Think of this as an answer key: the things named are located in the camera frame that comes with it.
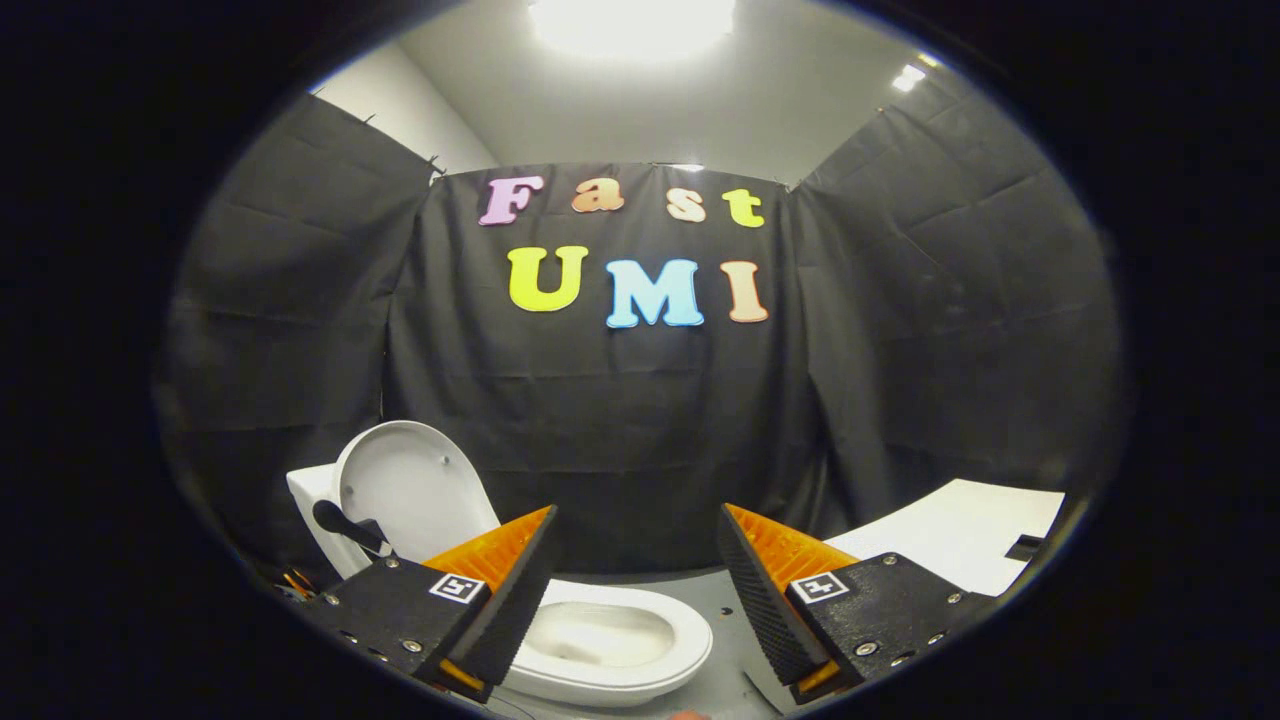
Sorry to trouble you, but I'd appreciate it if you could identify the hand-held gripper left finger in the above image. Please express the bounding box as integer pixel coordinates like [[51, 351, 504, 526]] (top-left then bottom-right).
[[300, 505, 559, 704]]

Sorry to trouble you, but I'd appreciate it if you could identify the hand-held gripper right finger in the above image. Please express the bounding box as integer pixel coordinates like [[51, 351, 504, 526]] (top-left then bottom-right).
[[718, 503, 991, 704]]

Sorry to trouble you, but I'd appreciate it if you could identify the white toilet lid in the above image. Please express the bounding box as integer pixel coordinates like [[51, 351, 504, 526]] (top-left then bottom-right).
[[333, 421, 501, 566]]

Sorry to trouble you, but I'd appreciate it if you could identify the white toilet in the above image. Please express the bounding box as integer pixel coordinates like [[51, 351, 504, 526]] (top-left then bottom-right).
[[286, 462, 714, 709]]

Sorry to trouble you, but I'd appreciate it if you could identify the dark rod-shaped object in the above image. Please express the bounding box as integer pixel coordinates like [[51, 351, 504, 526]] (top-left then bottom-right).
[[313, 500, 393, 558]]

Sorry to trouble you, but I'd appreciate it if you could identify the white ridged panel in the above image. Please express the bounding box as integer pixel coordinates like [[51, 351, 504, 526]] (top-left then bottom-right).
[[825, 479, 1066, 598]]

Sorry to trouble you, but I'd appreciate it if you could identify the black backdrop cloth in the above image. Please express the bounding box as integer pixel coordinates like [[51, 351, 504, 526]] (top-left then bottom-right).
[[155, 75, 1126, 581]]

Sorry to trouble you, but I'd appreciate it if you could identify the large ceiling light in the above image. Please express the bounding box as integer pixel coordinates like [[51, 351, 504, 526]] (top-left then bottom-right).
[[528, 0, 736, 56]]

